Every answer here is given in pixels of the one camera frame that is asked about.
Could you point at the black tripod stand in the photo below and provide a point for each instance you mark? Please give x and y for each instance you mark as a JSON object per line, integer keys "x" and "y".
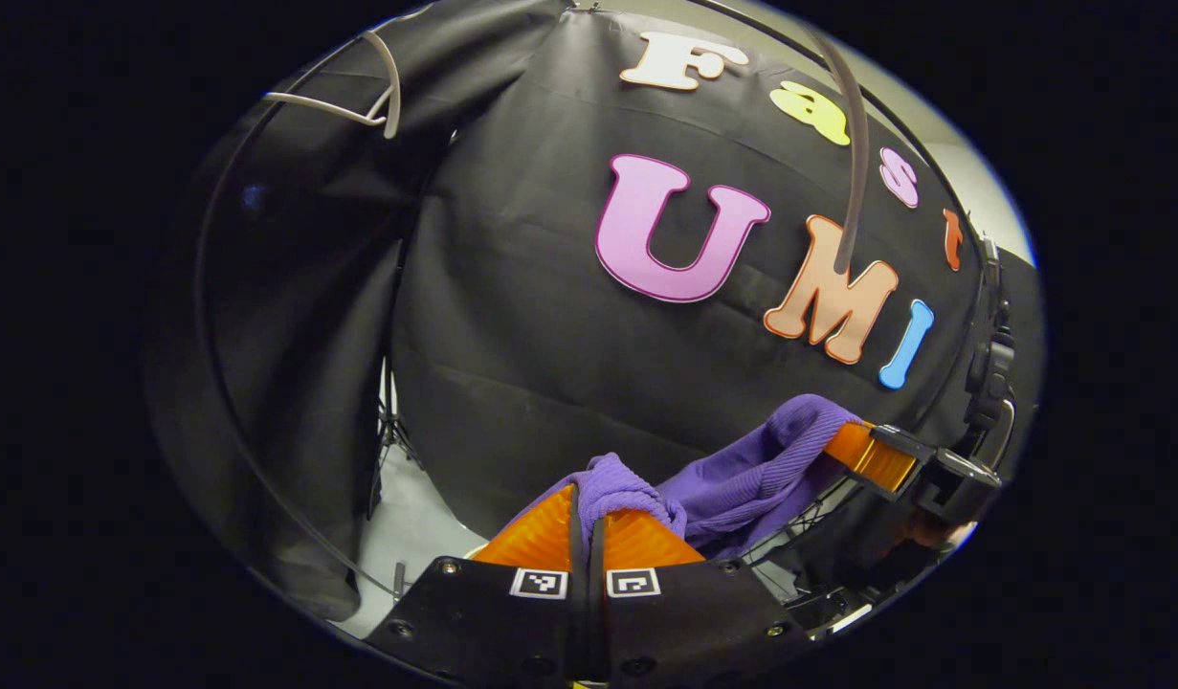
{"x": 388, "y": 411}

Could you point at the plain white clothes hanger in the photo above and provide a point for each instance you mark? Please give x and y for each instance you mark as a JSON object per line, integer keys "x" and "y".
{"x": 393, "y": 91}

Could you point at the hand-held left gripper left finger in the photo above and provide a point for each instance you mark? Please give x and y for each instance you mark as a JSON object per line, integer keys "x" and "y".
{"x": 483, "y": 622}

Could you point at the purple ribbed shirt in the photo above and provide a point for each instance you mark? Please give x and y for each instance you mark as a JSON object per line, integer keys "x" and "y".
{"x": 742, "y": 478}

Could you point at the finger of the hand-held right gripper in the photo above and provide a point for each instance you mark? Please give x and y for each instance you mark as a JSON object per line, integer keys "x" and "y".
{"x": 952, "y": 483}

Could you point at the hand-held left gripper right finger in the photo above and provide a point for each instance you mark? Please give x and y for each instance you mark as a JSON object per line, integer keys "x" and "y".
{"x": 694, "y": 622}

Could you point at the black clothes rack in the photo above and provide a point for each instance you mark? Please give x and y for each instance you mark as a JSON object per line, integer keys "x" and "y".
{"x": 199, "y": 297}

